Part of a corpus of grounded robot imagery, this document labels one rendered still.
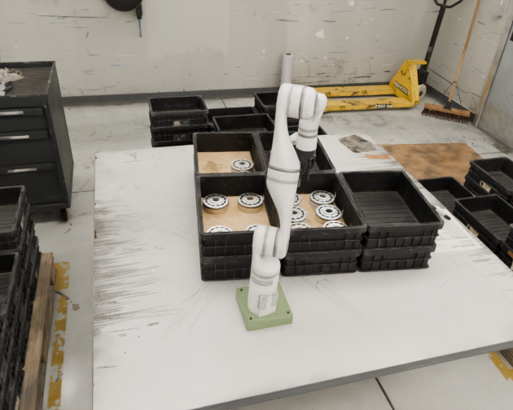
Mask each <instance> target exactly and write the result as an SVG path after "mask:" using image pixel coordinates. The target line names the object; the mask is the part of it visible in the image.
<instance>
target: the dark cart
mask: <svg viewBox="0 0 513 410"><path fill-rule="evenodd" d="M5 68H7V69H9V71H10V70H11V69H16V70H20V71H22V75H21V76H23V77H25V78H23V79H20V80H17V81H12V83H10V84H9V85H12V86H13V87H12V88H11V89H9V90H8V91H7V92H6V93H5V94H4V95H0V187H5V186H15V185H24V187H25V189H26V191H25V196H26V203H29V205H30V212H39V211H47V210H55V209H59V210H60V215H61V216H62V219H63V220H67V219H68V217H67V215H68V212H67V209H66V208H70V207H71V197H72V178H73V168H74V162H73V157H72V149H71V144H70V140H69V135H68V127H67V122H66V118H65V113H64V105H63V100H62V96H61V91H60V87H59V78H58V74H57V70H56V65H55V61H30V62H1V63H0V69H5Z"/></svg>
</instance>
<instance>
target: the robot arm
mask: <svg viewBox="0 0 513 410"><path fill-rule="evenodd" d="M326 106H327V97H326V95H325V94H322V93H317V91H316V90H315V89H314V88H312V87H309V86H304V85H293V84H288V83H284V84H282V85H281V87H280V88H279V91H278V97H277V102H276V114H275V123H274V139H273V145H272V150H271V154H270V162H269V167H268V173H267V179H266V184H267V188H268V191H269V192H270V196H271V198H272V199H273V201H274V204H275V206H276V208H277V211H278V215H279V219H280V228H278V227H273V226H268V225H258V226H257V227H256V229H255V231H254V234H253V239H252V266H251V274H250V282H249V291H248V309H249V310H250V311H251V312H252V313H253V314H256V315H258V316H259V317H262V316H266V315H269V314H271V313H274V312H275V309H276V303H277V297H278V291H277V288H278V278H279V272H280V261H279V260H278V259H282V258H284V257H285V255H286V254H287V249H288V244H289V239H290V230H291V222H292V209H293V204H294V200H295V196H296V188H297V187H300V181H301V176H302V173H304V174H303V180H305V181H307V180H308V179H309V172H310V171H311V168H313V167H314V162H315V158H316V154H315V153H316V147H317V140H318V125H319V121H320V119H321V117H322V113H323V112H324V110H325V108H326ZM314 113H315V114H314ZM287 117H291V118H296V119H300V121H299V128H298V133H293V134H292V135H291V136H289V134H288V130H287ZM293 145H296V150H295V149H294V147H293ZM311 163H312V165H311ZM300 169H302V171H301V170H300ZM299 174H300V175H299Z"/></svg>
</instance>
